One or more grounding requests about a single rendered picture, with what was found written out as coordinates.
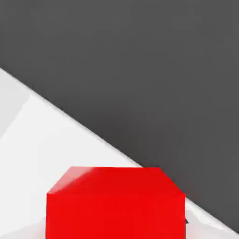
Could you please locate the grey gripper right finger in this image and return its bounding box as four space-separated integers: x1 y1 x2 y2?
185 217 227 239

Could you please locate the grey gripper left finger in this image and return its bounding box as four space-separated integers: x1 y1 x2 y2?
13 216 47 239

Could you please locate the small red cube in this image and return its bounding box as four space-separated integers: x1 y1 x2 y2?
45 166 187 239

